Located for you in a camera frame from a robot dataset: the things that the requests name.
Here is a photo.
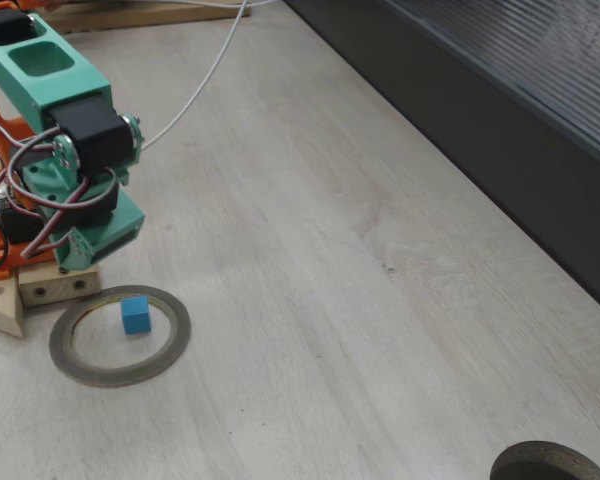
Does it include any long light wooden plank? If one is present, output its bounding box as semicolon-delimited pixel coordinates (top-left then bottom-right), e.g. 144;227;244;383
17;264;103;307

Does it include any grey ring of tape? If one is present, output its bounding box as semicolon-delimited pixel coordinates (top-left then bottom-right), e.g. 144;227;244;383
48;284;192;389

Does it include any frosted grey-framed desk partition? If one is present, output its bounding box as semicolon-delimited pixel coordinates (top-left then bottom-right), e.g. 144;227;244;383
284;0;600;324

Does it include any brown wooden board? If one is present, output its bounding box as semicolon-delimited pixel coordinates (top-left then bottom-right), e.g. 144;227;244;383
39;0;252;35

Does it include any round desk cable hole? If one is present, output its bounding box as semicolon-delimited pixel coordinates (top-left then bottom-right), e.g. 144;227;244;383
489;439;600;480

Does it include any light wooden wedge block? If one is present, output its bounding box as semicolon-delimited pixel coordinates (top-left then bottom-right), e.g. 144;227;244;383
0;277;27;340

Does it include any white USB cable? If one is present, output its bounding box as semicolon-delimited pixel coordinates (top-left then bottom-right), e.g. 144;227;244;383
140;0;274;152

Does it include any small blue cube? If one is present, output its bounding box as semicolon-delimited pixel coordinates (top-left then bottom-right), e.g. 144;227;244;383
120;294;152;335

